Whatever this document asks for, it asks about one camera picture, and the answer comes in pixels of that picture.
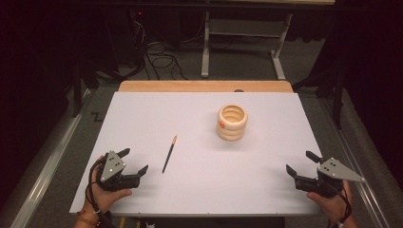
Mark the person's left hand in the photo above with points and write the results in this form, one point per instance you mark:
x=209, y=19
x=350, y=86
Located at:
x=106, y=198

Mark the wooden table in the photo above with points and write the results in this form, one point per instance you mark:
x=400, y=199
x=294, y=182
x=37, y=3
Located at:
x=190, y=86

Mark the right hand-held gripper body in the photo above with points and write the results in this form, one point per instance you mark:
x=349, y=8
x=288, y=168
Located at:
x=335, y=171

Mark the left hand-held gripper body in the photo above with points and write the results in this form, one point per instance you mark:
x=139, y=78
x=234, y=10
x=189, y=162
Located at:
x=112, y=166

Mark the white metal desk frame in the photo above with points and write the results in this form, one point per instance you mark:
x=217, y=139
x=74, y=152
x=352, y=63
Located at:
x=205, y=47

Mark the person's right hand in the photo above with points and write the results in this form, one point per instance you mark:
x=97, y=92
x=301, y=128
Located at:
x=332, y=205

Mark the white board sheet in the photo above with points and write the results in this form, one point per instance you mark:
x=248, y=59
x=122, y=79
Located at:
x=196, y=177

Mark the aluminium floor rail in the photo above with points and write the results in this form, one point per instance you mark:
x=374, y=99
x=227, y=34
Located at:
x=355, y=148
x=47, y=172

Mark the dark pencil with orange end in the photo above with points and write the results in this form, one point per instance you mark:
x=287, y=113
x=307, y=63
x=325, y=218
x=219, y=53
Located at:
x=169, y=154

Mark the black metal stand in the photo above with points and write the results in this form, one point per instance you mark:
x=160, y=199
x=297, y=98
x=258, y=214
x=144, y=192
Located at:
x=77, y=88
x=338, y=95

